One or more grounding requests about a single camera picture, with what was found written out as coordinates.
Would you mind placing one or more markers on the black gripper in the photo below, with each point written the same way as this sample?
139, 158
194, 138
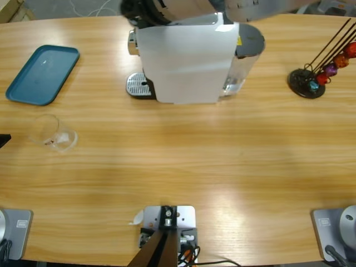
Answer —
142, 12

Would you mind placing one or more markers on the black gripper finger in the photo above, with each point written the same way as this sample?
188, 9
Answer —
4, 139

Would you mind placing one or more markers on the clear glass cup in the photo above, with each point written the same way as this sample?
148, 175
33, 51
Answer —
58, 139

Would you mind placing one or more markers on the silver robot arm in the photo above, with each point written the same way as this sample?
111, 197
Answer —
250, 9

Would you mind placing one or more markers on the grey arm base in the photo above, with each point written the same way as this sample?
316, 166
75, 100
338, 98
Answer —
325, 236
19, 236

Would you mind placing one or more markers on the white capsule coffee machine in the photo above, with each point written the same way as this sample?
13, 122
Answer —
183, 64

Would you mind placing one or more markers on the teal coffee capsule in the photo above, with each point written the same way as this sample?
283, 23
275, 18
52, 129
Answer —
313, 86

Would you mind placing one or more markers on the red coffee capsule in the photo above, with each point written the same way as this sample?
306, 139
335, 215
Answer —
351, 50
322, 79

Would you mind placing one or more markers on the purple coffee capsule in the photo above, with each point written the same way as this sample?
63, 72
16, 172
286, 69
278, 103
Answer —
331, 69

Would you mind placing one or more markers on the orange coffee capsule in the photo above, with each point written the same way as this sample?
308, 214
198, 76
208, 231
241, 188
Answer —
341, 60

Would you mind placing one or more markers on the metal drip tray grille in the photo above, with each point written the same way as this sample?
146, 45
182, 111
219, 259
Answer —
137, 83

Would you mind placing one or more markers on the teal plastic tray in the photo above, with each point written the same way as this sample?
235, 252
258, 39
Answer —
41, 75

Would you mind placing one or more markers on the yellow warning sticker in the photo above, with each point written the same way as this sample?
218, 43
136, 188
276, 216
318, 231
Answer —
238, 41

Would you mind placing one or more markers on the clear water tank dark lid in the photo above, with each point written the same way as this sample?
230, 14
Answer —
249, 39

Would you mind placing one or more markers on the white paper tab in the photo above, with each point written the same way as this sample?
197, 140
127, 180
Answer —
136, 218

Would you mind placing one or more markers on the white plastic stools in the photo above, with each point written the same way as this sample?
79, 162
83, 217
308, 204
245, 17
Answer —
333, 7

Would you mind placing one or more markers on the light wooden frame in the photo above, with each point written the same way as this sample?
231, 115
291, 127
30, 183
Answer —
11, 11

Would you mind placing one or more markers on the dark camera post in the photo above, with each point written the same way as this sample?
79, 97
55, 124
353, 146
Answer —
167, 219

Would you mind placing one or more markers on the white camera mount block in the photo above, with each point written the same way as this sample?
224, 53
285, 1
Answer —
186, 214

